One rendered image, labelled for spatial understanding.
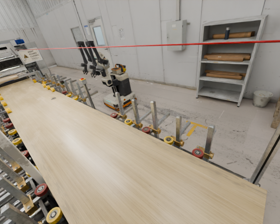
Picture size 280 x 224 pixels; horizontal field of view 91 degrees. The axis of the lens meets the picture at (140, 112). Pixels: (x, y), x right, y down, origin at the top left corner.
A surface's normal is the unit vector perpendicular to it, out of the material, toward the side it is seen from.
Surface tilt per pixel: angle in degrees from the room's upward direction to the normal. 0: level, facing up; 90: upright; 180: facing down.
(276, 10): 90
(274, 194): 0
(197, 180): 0
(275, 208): 0
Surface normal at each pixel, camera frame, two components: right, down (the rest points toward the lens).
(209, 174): -0.15, -0.82
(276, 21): -0.65, 0.50
